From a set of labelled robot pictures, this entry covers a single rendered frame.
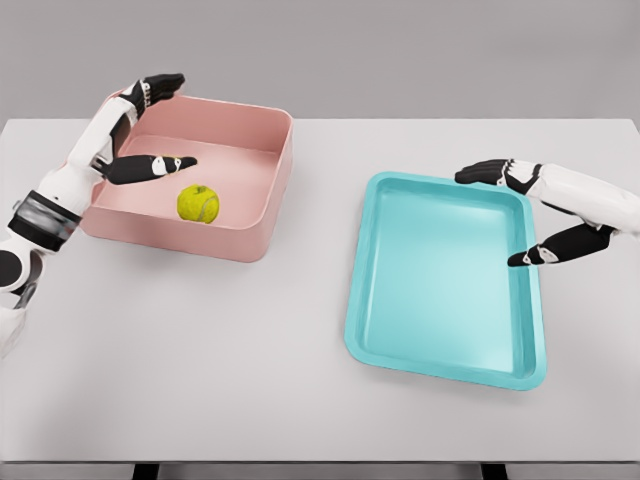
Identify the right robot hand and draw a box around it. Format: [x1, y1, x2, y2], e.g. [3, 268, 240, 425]
[453, 158, 627, 270]

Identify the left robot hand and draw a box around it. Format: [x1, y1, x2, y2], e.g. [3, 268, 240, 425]
[61, 73, 199, 190]

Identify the yellow-green tennis ball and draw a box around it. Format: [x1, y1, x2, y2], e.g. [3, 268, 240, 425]
[176, 183, 221, 224]

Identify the blue rectangular tray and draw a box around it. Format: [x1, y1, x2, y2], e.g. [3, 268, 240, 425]
[343, 171, 549, 393]

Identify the pink square basket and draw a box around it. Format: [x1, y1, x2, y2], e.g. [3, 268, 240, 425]
[79, 88, 295, 265]

